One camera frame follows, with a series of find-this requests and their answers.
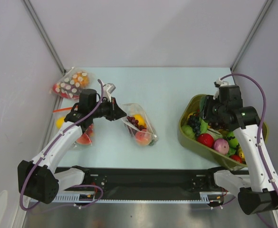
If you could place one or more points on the left aluminium frame post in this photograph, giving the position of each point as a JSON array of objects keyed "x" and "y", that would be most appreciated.
[{"x": 42, "y": 32}]

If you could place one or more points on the fake peach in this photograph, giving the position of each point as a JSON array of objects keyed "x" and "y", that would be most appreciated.
[{"x": 143, "y": 138}]

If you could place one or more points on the olive green plastic bin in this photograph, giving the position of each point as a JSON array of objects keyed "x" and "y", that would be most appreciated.
[{"x": 200, "y": 149}]

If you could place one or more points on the yellow fake lemon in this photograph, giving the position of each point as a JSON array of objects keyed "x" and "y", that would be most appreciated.
[{"x": 59, "y": 122}]

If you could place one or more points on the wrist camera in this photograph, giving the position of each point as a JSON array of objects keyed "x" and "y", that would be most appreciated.
[
  {"x": 108, "y": 89},
  {"x": 218, "y": 84}
]

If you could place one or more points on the red fake apple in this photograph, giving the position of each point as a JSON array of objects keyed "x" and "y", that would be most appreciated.
[{"x": 206, "y": 139}]

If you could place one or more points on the red fake tomato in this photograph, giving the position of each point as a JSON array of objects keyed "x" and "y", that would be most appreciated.
[{"x": 236, "y": 158}]

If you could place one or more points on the green fake lettuce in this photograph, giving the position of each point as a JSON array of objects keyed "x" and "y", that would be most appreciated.
[{"x": 188, "y": 131}]

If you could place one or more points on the green fake cucumber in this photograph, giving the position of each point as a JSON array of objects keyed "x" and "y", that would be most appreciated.
[{"x": 201, "y": 106}]

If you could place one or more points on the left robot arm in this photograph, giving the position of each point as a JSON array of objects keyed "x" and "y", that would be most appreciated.
[{"x": 38, "y": 178}]

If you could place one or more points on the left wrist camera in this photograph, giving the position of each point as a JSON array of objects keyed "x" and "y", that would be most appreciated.
[{"x": 108, "y": 89}]

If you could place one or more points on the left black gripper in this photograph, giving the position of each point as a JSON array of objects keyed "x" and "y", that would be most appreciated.
[{"x": 115, "y": 112}]

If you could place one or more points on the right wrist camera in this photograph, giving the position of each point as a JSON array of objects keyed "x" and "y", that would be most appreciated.
[{"x": 218, "y": 84}]

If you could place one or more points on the polka dot zip bag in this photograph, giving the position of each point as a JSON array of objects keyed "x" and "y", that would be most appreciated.
[
  {"x": 132, "y": 109},
  {"x": 73, "y": 83}
]

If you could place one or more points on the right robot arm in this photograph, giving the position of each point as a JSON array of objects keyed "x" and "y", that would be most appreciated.
[{"x": 261, "y": 192}]

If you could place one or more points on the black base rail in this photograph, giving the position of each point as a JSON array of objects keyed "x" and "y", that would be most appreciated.
[{"x": 151, "y": 184}]

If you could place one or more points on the aluminium frame post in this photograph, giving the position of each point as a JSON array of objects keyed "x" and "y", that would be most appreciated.
[
  {"x": 252, "y": 32},
  {"x": 42, "y": 32}
]

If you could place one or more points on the pink fake onion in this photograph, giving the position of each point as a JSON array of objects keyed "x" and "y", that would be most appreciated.
[{"x": 221, "y": 146}]

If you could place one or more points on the red fake grape bunch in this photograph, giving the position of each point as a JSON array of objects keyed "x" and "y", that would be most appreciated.
[{"x": 138, "y": 121}]

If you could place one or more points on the right aluminium frame post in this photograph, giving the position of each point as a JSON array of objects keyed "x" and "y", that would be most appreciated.
[{"x": 252, "y": 32}]

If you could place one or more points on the orange zipper clear bag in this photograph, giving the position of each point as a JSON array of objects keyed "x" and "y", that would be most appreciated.
[{"x": 86, "y": 138}]

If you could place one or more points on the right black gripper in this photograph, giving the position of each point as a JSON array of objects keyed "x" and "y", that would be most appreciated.
[{"x": 207, "y": 110}]

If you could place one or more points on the dark fake grape bunch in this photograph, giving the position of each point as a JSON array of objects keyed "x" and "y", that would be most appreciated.
[{"x": 195, "y": 124}]

